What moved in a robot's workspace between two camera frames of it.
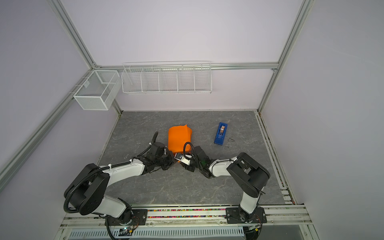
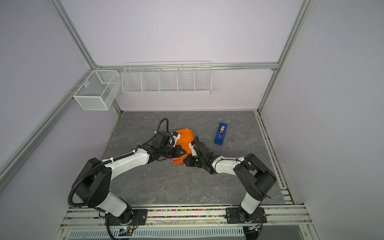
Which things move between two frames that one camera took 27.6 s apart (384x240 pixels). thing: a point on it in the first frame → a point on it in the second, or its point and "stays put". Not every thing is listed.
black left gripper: [170, 156] → [178, 148]
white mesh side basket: [98, 91] stays put
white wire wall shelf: [169, 77] stays put
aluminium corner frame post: [65, 21] stays put
